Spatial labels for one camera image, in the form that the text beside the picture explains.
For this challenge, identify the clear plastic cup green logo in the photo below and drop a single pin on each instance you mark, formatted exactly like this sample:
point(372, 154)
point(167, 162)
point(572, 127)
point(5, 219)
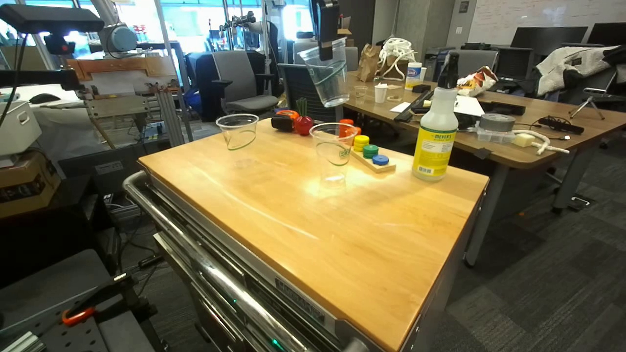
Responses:
point(327, 68)

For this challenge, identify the clear plastic cup middle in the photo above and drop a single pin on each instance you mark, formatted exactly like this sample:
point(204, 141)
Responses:
point(333, 147)

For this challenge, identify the red toy pepper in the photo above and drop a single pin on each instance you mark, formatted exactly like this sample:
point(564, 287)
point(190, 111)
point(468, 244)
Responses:
point(304, 121)

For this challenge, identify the clear plastic cup left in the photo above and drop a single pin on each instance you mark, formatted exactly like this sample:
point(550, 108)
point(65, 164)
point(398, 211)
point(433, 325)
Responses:
point(237, 129)

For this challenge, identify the white paper cup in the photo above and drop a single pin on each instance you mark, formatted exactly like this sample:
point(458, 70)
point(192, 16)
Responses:
point(380, 92)

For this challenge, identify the grey office chair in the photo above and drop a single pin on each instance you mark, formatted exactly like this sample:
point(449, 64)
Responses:
point(241, 84)

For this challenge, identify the white yellow spray bottle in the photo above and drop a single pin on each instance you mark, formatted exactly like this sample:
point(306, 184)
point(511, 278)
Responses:
point(437, 133)

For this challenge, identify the brown office desk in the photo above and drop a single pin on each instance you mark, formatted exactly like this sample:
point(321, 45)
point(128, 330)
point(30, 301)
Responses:
point(537, 137)

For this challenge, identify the cardboard box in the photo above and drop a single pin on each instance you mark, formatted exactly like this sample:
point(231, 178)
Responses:
point(28, 186)

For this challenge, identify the chrome cart handle bar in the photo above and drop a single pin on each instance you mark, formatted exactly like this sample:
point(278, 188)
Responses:
point(235, 319)

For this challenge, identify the orange handled clamp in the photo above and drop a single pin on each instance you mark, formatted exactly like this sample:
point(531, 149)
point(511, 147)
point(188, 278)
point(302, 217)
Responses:
point(71, 319)

